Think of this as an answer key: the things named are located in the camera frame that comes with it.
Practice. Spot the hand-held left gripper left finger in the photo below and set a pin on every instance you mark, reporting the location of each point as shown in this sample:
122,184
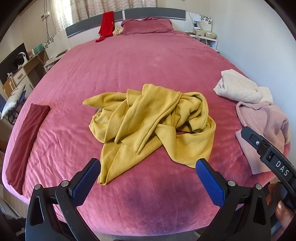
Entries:
86,183

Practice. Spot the small cream plush toy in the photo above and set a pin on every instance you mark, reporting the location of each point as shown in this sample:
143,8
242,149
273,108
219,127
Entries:
117,31

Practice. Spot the dark red folded cloth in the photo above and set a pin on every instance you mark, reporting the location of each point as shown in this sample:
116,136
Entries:
25,143

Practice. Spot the yellow sweater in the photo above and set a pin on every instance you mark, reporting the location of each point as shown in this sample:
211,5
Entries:
148,115

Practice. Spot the patterned curtain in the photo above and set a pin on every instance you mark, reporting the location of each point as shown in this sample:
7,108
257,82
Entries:
92,9

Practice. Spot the teal storage box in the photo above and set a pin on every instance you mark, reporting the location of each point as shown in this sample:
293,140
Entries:
38,49

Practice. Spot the grey and white headboard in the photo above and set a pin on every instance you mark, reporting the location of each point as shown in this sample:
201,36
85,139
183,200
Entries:
143,12

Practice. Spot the silver grey pillow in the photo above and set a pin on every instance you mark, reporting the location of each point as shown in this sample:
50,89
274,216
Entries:
12,99

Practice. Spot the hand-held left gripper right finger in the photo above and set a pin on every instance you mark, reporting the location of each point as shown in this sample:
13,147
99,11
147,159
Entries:
210,183

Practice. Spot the person's right hand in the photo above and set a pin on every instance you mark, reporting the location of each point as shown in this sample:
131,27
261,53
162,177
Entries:
283,213

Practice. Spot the wooden desk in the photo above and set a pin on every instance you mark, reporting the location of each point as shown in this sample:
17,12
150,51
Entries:
34,61

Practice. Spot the white drawer cabinet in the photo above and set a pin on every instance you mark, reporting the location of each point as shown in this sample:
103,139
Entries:
22,77

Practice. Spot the light pink sweater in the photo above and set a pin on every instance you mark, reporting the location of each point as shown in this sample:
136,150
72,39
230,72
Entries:
266,120

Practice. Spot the red garment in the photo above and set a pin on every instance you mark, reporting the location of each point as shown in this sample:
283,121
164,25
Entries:
106,23

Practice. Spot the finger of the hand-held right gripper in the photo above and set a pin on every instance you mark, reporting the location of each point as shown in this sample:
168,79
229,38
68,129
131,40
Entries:
253,138

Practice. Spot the low white nightstand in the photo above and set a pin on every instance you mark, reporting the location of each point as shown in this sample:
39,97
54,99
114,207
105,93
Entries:
54,60

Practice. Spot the pink bed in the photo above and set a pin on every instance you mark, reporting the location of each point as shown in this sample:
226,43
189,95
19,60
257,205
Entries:
138,64

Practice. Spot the black monitor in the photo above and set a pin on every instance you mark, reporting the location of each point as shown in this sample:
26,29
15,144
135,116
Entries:
9,62

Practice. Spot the pink pillow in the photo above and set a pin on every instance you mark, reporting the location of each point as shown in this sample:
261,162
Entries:
148,26

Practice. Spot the cream sweater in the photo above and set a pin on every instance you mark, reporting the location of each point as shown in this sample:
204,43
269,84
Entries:
240,88

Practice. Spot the white round device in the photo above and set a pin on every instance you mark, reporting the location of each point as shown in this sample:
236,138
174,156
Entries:
22,58

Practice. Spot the small wooden cabinet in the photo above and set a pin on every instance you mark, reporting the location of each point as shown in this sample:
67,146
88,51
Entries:
8,87

